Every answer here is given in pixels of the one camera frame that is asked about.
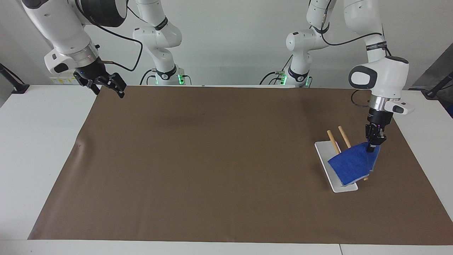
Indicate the white yellow label sticker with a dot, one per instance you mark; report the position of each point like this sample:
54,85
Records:
63,80

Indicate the blue towel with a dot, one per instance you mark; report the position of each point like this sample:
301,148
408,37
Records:
352,164

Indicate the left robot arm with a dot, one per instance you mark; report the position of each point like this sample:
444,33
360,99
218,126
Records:
385,74

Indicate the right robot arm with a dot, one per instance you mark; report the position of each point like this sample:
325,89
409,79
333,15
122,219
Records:
60,28

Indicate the white rack with wooden rods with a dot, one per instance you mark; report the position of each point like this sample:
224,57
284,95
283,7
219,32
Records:
331,170

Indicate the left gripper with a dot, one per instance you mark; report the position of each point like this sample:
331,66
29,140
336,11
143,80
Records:
379,118

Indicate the black stand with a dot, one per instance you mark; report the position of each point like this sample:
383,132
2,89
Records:
437,88
16,85

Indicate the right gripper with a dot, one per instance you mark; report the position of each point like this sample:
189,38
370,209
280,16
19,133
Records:
90,70

